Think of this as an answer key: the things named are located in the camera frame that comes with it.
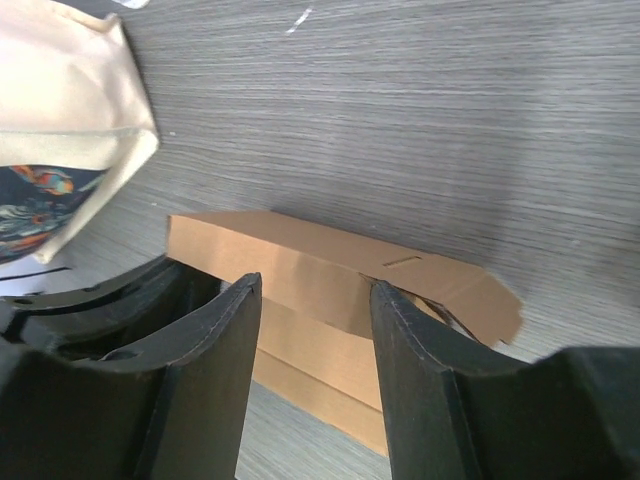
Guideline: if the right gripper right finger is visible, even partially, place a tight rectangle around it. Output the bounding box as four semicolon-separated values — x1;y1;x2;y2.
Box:
370;282;639;479

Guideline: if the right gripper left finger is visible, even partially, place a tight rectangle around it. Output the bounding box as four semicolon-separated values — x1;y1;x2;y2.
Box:
1;273;262;479

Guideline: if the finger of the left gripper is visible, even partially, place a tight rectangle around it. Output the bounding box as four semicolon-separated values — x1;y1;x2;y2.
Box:
1;255;222;360

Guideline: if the small cardboard box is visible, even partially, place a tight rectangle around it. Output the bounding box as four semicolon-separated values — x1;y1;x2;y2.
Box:
167;211;522;454

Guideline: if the beige canvas tote bag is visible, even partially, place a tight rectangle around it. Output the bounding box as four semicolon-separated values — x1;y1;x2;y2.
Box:
1;1;159;264

